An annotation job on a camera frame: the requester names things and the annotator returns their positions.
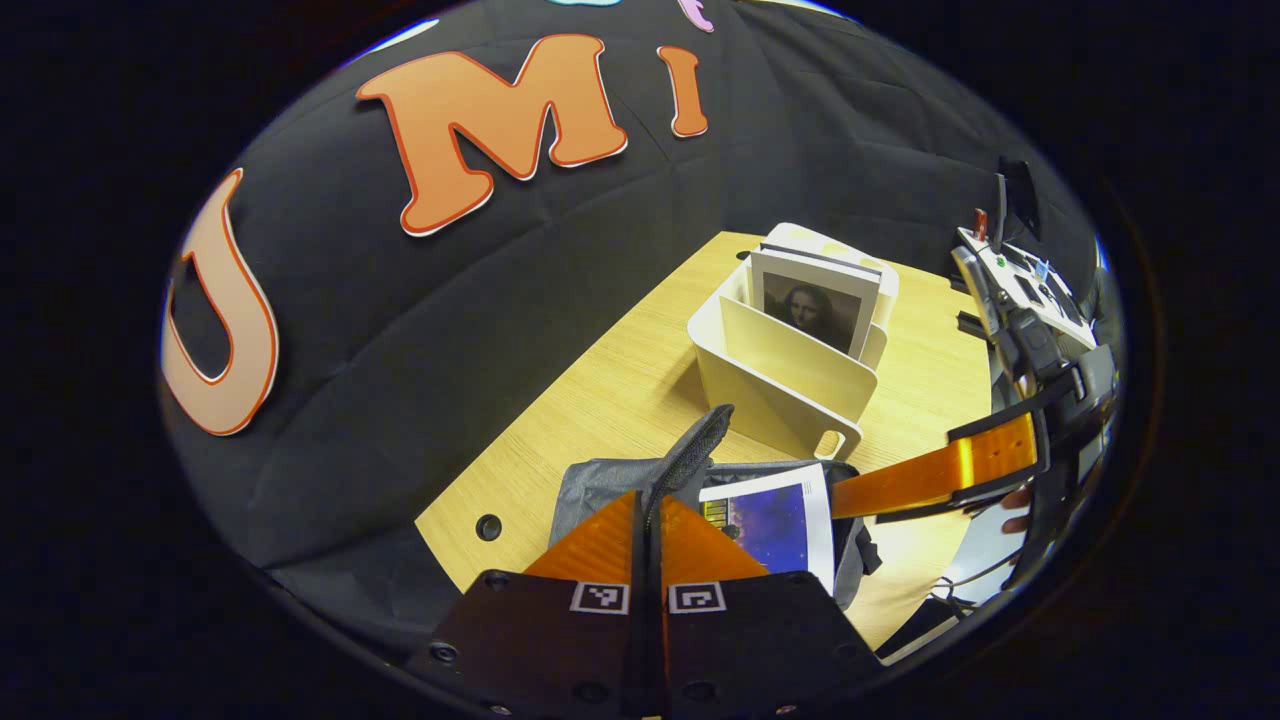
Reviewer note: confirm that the white bookshelf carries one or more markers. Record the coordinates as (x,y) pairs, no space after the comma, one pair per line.
(780,380)

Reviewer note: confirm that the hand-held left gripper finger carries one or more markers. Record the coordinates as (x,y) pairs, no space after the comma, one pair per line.
(657,560)
(637,560)

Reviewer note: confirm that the grey schoolbag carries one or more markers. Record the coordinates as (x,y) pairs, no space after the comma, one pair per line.
(600,485)

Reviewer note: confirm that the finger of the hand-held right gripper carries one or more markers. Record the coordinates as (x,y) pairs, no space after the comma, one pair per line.
(950,470)

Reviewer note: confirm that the blue spine book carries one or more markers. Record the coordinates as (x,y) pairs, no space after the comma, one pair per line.
(775,520)

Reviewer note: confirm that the white portrait cover book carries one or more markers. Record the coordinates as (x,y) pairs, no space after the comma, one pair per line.
(815,300)

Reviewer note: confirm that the white electronic device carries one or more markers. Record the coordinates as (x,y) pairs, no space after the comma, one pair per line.
(1030,285)

